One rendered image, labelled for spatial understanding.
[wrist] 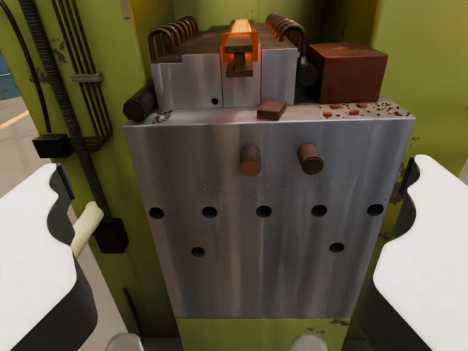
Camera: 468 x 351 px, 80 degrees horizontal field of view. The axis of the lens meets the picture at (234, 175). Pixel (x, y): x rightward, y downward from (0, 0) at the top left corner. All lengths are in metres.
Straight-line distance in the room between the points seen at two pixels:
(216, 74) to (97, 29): 0.26
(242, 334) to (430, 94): 0.63
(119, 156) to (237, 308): 0.42
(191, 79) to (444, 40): 0.44
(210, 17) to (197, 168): 0.56
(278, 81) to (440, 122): 0.39
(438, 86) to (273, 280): 0.48
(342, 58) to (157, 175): 0.30
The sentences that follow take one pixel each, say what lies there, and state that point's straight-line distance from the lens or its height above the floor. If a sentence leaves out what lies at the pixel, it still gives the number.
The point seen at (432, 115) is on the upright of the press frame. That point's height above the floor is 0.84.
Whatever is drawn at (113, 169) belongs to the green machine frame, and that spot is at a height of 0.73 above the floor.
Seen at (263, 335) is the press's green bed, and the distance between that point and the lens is 0.74.
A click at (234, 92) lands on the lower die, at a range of 0.42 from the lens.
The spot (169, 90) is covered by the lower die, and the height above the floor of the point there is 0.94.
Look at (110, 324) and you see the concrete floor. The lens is 1.33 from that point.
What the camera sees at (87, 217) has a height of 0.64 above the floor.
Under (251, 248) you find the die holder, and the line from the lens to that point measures 0.50.
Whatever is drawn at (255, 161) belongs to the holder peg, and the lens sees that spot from 0.35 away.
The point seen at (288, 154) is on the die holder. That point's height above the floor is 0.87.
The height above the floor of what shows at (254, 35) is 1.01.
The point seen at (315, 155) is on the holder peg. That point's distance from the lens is 0.36.
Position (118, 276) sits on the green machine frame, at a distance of 0.97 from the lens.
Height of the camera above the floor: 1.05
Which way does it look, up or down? 32 degrees down
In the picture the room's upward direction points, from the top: 3 degrees counter-clockwise
